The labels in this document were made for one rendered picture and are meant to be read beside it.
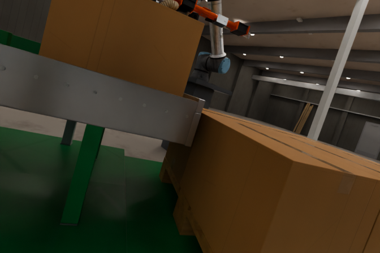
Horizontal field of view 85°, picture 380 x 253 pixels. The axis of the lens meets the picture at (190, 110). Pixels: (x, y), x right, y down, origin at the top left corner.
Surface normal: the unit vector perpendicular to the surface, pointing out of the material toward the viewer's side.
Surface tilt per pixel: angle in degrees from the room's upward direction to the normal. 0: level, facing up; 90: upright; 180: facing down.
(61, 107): 90
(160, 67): 90
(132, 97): 90
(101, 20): 90
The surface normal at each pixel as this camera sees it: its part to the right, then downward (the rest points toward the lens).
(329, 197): 0.30, 0.18
